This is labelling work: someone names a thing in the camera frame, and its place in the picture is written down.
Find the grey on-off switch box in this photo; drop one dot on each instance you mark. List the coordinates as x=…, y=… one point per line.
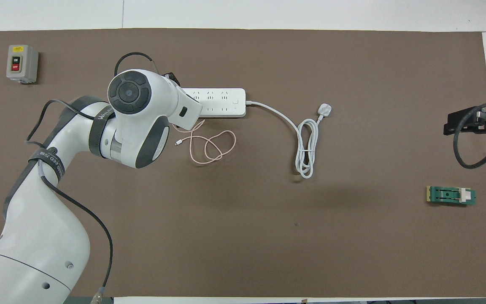
x=20, y=63

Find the brown paper mat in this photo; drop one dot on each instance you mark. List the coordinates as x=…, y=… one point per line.
x=268, y=236

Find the white power strip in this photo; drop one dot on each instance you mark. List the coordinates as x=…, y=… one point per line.
x=222, y=103

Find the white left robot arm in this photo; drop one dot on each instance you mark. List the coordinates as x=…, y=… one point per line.
x=36, y=236

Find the green knife switch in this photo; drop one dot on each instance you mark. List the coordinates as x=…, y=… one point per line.
x=449, y=196

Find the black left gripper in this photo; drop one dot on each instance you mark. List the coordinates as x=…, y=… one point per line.
x=171, y=78

